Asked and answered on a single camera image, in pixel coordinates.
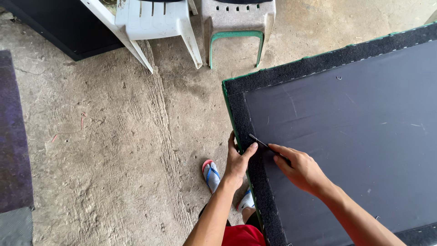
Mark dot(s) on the person's left hand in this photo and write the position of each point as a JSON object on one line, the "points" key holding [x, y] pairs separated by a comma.
{"points": [[235, 167]]}

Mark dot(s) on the person's right hand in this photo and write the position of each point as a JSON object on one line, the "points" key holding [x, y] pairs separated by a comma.
{"points": [[304, 170]]}

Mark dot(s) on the thin metal blade tool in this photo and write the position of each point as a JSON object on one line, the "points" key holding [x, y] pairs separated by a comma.
{"points": [[259, 140]]}

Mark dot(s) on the black carpet-edged panel board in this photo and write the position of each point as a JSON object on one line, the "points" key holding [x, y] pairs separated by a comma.
{"points": [[348, 129]]}

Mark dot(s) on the white grey sock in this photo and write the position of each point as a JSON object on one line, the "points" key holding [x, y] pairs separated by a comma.
{"points": [[213, 181], [247, 202]]}

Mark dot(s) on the red shirt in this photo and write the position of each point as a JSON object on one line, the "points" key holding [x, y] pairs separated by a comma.
{"points": [[243, 236]]}

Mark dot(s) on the grey plastic stool green trim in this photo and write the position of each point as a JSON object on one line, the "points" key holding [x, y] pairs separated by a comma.
{"points": [[235, 18]]}

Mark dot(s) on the red thread scrap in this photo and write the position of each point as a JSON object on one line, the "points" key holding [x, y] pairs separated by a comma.
{"points": [[82, 119]]}

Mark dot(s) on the white plastic chair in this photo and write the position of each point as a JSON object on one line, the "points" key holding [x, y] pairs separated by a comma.
{"points": [[153, 24]]}

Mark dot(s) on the black flat cabinet board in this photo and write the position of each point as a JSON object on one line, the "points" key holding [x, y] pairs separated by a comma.
{"points": [[68, 27]]}

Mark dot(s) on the purple carpet covered board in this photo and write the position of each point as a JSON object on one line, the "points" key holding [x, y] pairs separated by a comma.
{"points": [[12, 136]]}

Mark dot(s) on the grey patterned mat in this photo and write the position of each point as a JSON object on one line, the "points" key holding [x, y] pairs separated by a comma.
{"points": [[15, 227]]}

